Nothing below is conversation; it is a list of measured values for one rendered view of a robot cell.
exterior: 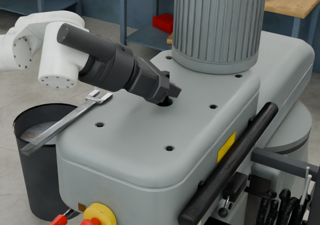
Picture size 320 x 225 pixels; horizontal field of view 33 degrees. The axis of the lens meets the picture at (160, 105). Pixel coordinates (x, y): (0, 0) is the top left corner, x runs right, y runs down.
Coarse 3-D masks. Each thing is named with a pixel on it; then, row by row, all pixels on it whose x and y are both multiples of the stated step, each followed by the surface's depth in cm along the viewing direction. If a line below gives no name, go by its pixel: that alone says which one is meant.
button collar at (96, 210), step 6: (96, 204) 97; (102, 204) 97; (90, 210) 96; (96, 210) 96; (102, 210) 96; (108, 210) 96; (84, 216) 98; (90, 216) 97; (96, 216) 96; (102, 216) 95; (108, 216) 96; (114, 216) 97; (102, 222) 96; (108, 222) 95; (114, 222) 97
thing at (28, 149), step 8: (88, 96) 108; (104, 96) 108; (112, 96) 110; (88, 104) 106; (72, 112) 103; (80, 112) 103; (64, 120) 100; (72, 120) 101; (56, 128) 98; (64, 128) 99; (40, 136) 96; (48, 136) 96; (32, 144) 93; (40, 144) 94; (24, 152) 92; (32, 152) 92
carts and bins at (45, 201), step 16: (32, 112) 349; (48, 112) 355; (64, 112) 356; (16, 128) 337; (32, 128) 350; (48, 128) 350; (48, 144) 335; (32, 160) 324; (48, 160) 321; (32, 176) 332; (48, 176) 328; (32, 192) 341; (48, 192) 335; (32, 208) 352; (48, 208) 343; (64, 208) 345
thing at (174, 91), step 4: (172, 84) 106; (172, 88) 106; (176, 88) 106; (180, 88) 107; (168, 92) 106; (172, 92) 106; (176, 92) 107; (168, 96) 107; (172, 96) 107; (176, 96) 107
